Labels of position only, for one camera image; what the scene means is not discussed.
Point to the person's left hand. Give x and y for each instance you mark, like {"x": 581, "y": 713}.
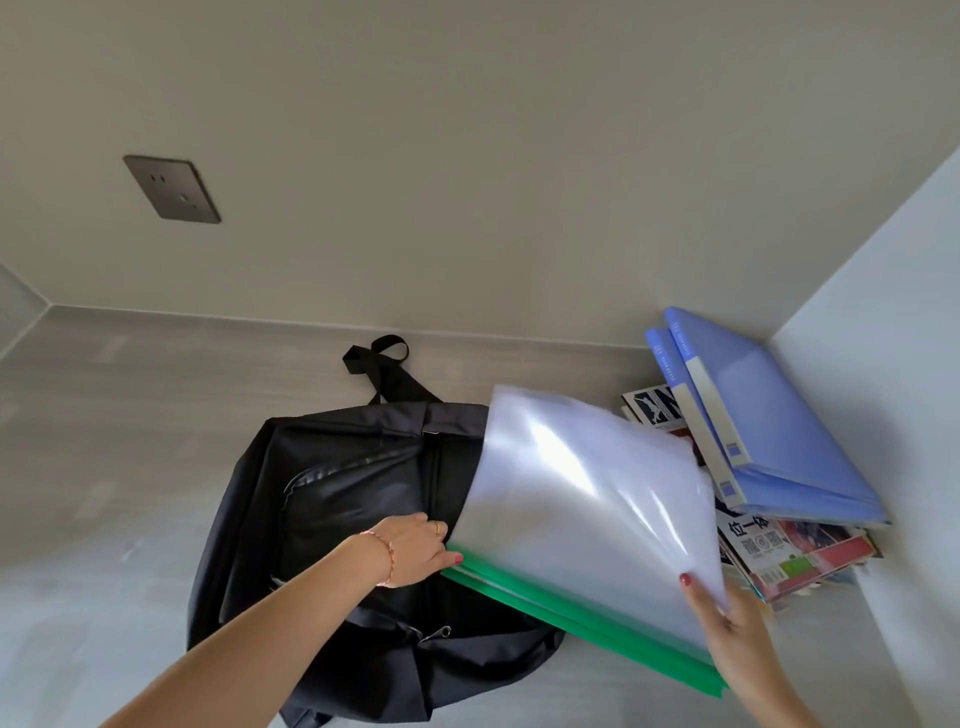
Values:
{"x": 409, "y": 547}

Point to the person's right hand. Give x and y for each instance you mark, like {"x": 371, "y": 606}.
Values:
{"x": 739, "y": 637}

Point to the person's right thumb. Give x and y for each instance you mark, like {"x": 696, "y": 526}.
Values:
{"x": 696, "y": 598}

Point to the person's left thumb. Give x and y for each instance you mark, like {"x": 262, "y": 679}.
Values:
{"x": 444, "y": 561}

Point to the black backpack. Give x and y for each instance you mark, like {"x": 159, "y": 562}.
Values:
{"x": 330, "y": 487}

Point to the green clear sleeve display folder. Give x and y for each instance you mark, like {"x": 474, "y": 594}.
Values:
{"x": 592, "y": 510}

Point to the person's right forearm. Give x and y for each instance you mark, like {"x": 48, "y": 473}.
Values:
{"x": 772, "y": 701}

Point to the person's left forearm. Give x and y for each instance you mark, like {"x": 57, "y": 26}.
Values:
{"x": 255, "y": 645}

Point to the white magazine with codes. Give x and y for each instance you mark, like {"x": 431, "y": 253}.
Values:
{"x": 754, "y": 546}

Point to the red cover magazine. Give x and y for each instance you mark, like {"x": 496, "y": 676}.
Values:
{"x": 832, "y": 549}

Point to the slim blue folder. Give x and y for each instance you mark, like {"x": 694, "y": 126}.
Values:
{"x": 694, "y": 420}

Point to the black white magazine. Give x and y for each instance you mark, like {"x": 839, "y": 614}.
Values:
{"x": 654, "y": 406}

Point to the large blue folder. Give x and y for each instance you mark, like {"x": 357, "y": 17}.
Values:
{"x": 780, "y": 420}

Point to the dark wall socket plate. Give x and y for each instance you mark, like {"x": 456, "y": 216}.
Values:
{"x": 172, "y": 189}

